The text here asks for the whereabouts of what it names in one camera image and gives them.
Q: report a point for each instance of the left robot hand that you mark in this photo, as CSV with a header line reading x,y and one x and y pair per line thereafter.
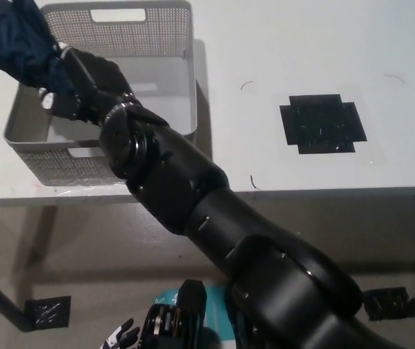
x,y
120,334

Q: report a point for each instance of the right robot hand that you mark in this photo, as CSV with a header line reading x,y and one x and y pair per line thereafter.
x,y
101,80

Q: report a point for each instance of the navy blue folding umbrella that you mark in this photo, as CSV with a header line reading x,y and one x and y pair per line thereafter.
x,y
18,40

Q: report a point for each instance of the grey perforated plastic basket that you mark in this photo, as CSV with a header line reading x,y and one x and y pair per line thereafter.
x,y
156,40

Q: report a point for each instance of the left black robot body block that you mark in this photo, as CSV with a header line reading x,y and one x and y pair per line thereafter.
x,y
189,305

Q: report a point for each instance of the black metal table leg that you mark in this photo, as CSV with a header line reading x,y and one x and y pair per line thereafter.
x,y
0,300

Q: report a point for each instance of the black tape patch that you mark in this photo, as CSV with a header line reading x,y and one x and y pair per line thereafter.
x,y
320,123

